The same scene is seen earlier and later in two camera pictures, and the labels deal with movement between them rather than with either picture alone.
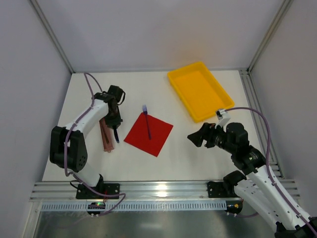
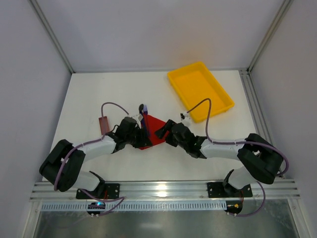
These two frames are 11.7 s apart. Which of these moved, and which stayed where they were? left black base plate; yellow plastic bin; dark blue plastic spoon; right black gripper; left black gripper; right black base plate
Moved: right black gripper; left black gripper; dark blue plastic spoon
Stayed: yellow plastic bin; right black base plate; left black base plate
